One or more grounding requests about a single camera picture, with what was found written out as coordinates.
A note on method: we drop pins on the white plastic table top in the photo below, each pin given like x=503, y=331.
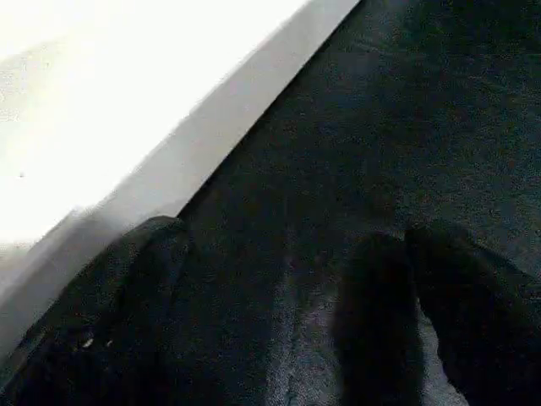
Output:
x=105, y=84

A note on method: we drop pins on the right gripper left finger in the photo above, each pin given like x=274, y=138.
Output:
x=105, y=321

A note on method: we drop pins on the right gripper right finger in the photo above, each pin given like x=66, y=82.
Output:
x=486, y=330

